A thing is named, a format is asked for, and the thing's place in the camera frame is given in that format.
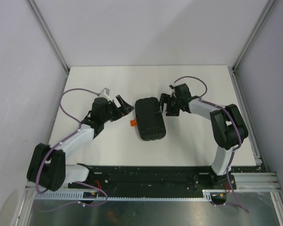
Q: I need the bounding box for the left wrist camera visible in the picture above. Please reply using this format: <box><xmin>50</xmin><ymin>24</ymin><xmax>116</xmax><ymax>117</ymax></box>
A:
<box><xmin>98</xmin><ymin>88</ymin><xmax>113</xmax><ymax>101</ymax></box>

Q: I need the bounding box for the left aluminium frame post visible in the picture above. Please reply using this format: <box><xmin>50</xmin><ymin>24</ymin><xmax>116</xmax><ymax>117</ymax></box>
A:
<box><xmin>26</xmin><ymin>0</ymin><xmax>70</xmax><ymax>74</ymax></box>

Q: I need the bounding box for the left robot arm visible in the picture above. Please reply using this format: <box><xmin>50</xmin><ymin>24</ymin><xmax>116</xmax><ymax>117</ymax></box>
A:
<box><xmin>26</xmin><ymin>95</ymin><xmax>134</xmax><ymax>191</ymax></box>

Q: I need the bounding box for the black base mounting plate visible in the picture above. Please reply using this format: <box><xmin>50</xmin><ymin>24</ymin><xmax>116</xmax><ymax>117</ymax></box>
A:
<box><xmin>67</xmin><ymin>165</ymin><xmax>237</xmax><ymax>196</ymax></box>

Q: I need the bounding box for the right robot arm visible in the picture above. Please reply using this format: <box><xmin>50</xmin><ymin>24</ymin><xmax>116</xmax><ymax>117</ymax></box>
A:
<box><xmin>156</xmin><ymin>83</ymin><xmax>249</xmax><ymax>189</ymax></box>

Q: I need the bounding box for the right aluminium frame post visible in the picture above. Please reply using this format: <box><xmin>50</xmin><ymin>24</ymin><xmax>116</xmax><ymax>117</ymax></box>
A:
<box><xmin>232</xmin><ymin>0</ymin><xmax>278</xmax><ymax>71</ymax></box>

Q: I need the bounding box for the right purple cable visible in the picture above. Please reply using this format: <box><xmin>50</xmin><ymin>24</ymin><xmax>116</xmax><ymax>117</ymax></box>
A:
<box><xmin>174</xmin><ymin>75</ymin><xmax>250</xmax><ymax>213</ymax></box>

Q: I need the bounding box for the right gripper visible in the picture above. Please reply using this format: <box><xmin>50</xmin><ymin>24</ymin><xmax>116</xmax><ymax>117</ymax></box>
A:
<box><xmin>155</xmin><ymin>94</ymin><xmax>181</xmax><ymax>117</ymax></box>

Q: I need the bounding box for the aluminium frame post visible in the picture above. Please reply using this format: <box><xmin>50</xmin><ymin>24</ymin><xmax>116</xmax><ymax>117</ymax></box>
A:
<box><xmin>232</xmin><ymin>0</ymin><xmax>278</xmax><ymax>71</ymax></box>
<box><xmin>26</xmin><ymin>0</ymin><xmax>70</xmax><ymax>74</ymax></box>

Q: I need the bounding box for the black plastic tool case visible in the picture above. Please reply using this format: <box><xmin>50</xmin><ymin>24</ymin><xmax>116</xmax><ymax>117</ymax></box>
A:
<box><xmin>134</xmin><ymin>97</ymin><xmax>166</xmax><ymax>141</ymax></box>

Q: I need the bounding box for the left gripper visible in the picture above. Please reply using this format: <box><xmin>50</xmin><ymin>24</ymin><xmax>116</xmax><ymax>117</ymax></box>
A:
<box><xmin>101</xmin><ymin>96</ymin><xmax>133</xmax><ymax>123</ymax></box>

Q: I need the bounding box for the grey slotted cable duct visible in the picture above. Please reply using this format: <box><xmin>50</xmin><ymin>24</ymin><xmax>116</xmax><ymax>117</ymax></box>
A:
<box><xmin>34</xmin><ymin>189</ymin><xmax>215</xmax><ymax>202</ymax></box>

